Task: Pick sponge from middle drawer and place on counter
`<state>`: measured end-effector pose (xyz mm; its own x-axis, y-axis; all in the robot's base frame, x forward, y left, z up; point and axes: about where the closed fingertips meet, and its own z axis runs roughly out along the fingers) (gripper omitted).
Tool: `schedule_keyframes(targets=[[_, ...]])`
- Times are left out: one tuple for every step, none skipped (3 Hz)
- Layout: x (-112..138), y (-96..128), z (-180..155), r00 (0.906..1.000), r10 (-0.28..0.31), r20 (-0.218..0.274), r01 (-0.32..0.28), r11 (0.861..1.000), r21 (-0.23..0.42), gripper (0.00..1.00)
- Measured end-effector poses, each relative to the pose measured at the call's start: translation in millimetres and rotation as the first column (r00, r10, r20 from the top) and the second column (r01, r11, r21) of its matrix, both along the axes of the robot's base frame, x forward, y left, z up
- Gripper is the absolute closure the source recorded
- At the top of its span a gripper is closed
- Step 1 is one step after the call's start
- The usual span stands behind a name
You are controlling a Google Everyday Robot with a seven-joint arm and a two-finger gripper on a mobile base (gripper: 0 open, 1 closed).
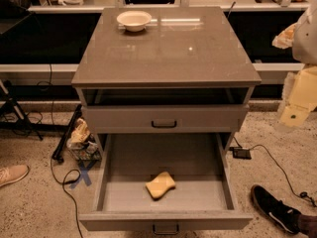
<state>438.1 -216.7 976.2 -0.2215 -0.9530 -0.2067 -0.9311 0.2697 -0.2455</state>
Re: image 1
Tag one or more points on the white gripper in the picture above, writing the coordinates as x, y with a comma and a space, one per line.
306, 40

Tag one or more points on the yellow sponge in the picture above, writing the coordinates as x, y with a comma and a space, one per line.
160, 185

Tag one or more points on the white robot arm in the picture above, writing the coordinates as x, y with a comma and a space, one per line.
304, 47

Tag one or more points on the closed grey upper drawer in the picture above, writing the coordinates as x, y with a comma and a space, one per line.
190, 119

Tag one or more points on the grey cabinet with counter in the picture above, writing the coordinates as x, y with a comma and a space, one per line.
184, 57

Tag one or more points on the open grey middle drawer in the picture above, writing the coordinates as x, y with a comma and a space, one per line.
201, 200

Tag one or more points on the black power adapter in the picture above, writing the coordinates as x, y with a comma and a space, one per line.
241, 153

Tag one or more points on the black sneaker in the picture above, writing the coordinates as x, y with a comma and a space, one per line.
284, 216

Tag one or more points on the white bowl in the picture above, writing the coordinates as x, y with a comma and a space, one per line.
134, 21

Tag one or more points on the blue tape cross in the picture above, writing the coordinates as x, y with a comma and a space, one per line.
84, 168

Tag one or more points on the black bar leaning on floor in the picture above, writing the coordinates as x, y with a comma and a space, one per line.
57, 153

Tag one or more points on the black tripod stand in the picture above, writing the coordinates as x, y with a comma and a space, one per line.
12, 106

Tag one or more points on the tan shoe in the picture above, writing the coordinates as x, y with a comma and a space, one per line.
13, 174

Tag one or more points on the black upper drawer handle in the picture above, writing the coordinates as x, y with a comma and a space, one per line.
164, 124

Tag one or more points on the black open drawer handle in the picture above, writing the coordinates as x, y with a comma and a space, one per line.
165, 230

